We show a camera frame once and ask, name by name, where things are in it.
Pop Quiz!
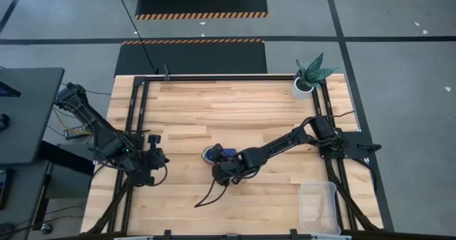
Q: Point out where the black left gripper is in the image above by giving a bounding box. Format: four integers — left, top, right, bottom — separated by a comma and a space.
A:
130, 134, 168, 186

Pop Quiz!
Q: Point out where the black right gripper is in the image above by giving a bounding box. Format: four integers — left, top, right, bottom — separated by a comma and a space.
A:
209, 144, 250, 186

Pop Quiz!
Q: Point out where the small indigo measuring cup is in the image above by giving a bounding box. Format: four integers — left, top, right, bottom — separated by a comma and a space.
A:
209, 144, 238, 157

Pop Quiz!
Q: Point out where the green measuring cup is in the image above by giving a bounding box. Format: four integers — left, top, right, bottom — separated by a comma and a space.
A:
201, 146, 214, 165

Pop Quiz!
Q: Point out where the clear plastic basket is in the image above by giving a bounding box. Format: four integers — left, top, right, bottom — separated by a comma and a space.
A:
297, 180, 342, 236

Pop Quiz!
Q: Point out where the black power supply box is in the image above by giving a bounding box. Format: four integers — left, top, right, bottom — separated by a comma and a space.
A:
63, 125, 92, 140

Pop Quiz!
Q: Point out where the black hazard-striped floor mat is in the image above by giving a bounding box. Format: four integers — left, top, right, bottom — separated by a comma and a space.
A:
113, 38, 268, 75
134, 0, 269, 21

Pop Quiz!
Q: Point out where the snake plant in white pot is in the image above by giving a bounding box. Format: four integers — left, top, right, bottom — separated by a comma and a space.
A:
291, 52, 339, 100

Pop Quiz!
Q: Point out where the grey desk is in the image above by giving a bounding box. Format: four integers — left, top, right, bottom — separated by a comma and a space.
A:
0, 67, 66, 166

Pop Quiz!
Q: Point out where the dark laptop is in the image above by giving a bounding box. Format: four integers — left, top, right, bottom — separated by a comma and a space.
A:
0, 81, 21, 98

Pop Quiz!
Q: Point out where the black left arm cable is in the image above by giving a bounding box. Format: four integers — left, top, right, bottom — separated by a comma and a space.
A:
140, 161, 169, 188

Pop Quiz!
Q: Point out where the black table frame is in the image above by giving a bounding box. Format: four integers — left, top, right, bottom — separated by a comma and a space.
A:
85, 74, 385, 240

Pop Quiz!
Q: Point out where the black floor cable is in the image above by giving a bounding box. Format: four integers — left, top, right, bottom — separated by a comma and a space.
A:
113, 0, 160, 74

